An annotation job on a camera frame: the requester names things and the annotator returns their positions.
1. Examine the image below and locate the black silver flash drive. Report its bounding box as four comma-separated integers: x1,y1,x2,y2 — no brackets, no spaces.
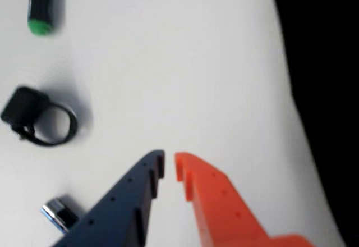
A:
41,195,81,234

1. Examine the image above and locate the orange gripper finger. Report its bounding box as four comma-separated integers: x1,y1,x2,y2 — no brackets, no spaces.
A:
174,151,316,247

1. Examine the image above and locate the green black marker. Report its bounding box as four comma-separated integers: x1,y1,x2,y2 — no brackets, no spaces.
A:
27,0,67,37

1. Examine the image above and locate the black rubber strap ring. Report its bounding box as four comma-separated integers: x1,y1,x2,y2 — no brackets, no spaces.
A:
1,86,79,147

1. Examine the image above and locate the grey-blue gripper finger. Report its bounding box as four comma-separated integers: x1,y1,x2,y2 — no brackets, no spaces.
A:
52,149,166,247

